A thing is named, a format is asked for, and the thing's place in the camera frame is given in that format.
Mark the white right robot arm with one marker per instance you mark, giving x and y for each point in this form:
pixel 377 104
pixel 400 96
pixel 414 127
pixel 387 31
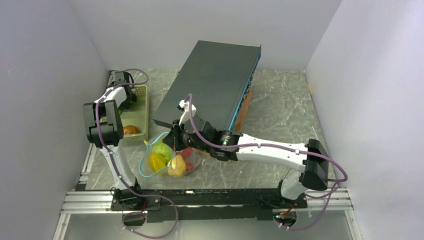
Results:
pixel 308 160

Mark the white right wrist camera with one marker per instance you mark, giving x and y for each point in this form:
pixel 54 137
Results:
pixel 187 109

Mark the brown kiwi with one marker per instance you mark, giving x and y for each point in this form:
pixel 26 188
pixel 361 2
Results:
pixel 130 130

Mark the grey network switch box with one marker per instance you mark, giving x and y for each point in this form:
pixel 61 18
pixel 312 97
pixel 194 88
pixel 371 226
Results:
pixel 218 76

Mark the orange carrot piece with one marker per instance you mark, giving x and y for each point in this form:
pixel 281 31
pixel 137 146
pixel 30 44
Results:
pixel 189 167

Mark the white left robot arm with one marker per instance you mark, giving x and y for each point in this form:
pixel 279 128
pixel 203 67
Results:
pixel 104 129

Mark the yellow lemon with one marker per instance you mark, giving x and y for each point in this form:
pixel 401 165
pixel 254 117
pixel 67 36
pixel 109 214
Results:
pixel 177 166

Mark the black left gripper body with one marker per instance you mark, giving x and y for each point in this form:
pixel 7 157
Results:
pixel 126 104

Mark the wooden board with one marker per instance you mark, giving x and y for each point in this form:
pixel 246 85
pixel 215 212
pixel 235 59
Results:
pixel 242 112

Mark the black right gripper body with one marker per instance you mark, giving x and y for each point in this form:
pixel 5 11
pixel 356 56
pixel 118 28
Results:
pixel 182 139

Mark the green cabbage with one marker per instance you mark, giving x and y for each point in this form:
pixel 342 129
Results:
pixel 162 149

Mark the clear zip bag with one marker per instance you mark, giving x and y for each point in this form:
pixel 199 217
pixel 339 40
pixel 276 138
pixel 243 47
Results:
pixel 144 168

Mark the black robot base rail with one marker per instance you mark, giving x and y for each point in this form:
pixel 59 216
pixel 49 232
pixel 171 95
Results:
pixel 210 204

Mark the pale green plastic basket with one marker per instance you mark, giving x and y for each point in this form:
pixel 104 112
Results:
pixel 137 115

